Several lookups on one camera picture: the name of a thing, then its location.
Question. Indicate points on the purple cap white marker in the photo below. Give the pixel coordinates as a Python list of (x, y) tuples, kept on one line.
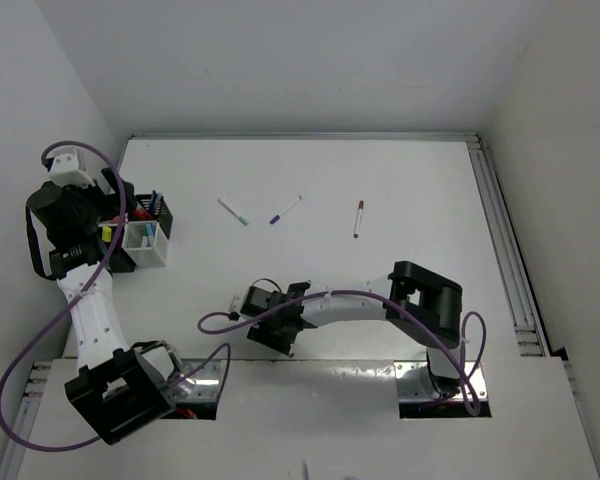
[(279, 215)]

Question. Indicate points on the yellow cap black highlighter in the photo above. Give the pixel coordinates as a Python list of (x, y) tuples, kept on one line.
[(106, 234)]

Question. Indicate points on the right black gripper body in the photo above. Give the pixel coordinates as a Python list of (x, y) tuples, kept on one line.
[(275, 335)]

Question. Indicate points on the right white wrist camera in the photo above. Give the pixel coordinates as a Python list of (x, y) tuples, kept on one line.
[(234, 309)]

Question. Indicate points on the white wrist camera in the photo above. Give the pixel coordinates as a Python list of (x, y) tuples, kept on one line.
[(234, 309), (70, 167)]

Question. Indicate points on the dark red cap marker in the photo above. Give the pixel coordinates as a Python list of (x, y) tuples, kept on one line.
[(358, 219)]

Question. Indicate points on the metal base plate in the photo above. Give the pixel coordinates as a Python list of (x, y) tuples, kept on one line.
[(201, 387), (415, 386)]

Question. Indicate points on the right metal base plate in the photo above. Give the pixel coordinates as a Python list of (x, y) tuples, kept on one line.
[(415, 386)]

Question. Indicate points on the blue clear pen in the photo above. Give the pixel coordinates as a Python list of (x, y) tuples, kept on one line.
[(152, 203)]

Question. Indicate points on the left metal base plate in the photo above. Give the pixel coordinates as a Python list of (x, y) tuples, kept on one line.
[(201, 387)]

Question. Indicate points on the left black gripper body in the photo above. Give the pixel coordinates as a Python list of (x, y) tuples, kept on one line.
[(90, 203)]

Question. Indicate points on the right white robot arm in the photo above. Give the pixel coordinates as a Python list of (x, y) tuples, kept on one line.
[(420, 303)]

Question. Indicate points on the mint cap white marker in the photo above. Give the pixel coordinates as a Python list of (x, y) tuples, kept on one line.
[(233, 212)]

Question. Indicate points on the light blue cap marker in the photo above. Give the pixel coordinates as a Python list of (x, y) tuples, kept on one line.
[(150, 230)]

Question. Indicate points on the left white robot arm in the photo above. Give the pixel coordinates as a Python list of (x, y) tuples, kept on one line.
[(119, 388)]

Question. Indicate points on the red gel pen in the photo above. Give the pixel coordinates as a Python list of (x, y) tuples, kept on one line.
[(141, 214)]

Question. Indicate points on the black and white pen organizer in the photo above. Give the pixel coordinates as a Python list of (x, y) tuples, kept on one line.
[(128, 254)]

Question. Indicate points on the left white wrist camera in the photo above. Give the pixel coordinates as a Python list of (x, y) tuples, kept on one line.
[(70, 167)]

